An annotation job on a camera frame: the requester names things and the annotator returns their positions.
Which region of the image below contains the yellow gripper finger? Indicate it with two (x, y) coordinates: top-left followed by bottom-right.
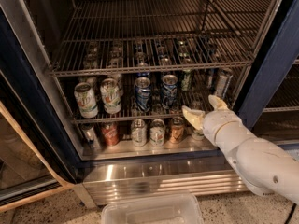
(182, 105), (206, 130)
(208, 95), (228, 110)

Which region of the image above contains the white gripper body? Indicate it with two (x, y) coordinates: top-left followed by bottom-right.
(203, 110), (241, 145)

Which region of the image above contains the silver redbull can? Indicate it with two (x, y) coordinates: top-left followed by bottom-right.
(214, 68), (233, 99)

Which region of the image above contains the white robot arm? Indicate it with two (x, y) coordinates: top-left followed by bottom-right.
(182, 95), (299, 204)

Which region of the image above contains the white can bottom right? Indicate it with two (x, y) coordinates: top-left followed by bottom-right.
(192, 128), (204, 141)

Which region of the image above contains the orange brown can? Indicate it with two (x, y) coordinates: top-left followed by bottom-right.
(169, 117), (184, 144)

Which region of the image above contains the blue pepsi can right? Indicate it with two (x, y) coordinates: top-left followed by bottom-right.
(161, 75), (178, 109)

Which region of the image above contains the blue pepsi can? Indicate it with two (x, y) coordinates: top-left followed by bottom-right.
(161, 75), (178, 109)
(135, 77), (151, 112)

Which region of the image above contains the white green can bottom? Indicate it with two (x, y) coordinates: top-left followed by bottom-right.
(149, 119), (165, 147)

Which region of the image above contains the green soda can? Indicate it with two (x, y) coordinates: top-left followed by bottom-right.
(180, 69), (193, 91)

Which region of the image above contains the silver soda can bottom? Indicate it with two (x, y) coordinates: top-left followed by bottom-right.
(131, 119), (147, 147)

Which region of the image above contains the blue pepsi can left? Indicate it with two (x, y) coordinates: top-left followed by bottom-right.
(135, 77), (151, 112)

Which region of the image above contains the red soda can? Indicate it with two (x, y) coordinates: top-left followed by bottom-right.
(101, 122), (119, 146)

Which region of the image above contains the white orange soda can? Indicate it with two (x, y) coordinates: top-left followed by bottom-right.
(100, 78), (121, 114)

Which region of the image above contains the stainless steel display fridge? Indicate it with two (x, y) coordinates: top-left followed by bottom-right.
(0, 0), (298, 207)

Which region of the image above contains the silver blue can bottom left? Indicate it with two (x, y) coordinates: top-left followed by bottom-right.
(81, 123), (100, 148)

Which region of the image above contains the white green 7up can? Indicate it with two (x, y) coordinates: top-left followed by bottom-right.
(74, 82), (98, 119)

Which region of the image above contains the glass fridge door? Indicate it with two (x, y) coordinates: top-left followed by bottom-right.
(0, 75), (73, 212)

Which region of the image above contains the clear plastic bin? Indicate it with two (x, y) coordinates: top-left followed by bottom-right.
(101, 193), (205, 224)

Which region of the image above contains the middle wire fridge shelf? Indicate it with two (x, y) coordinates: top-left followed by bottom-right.
(59, 66), (247, 125)

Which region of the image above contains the wire fridge shelf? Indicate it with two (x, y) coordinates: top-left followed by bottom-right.
(59, 66), (247, 125)
(51, 0), (271, 77)

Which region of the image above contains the black cable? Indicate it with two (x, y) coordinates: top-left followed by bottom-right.
(283, 203), (299, 224)

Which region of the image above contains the upper wire fridge shelf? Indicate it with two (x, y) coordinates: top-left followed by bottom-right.
(51, 0), (271, 77)

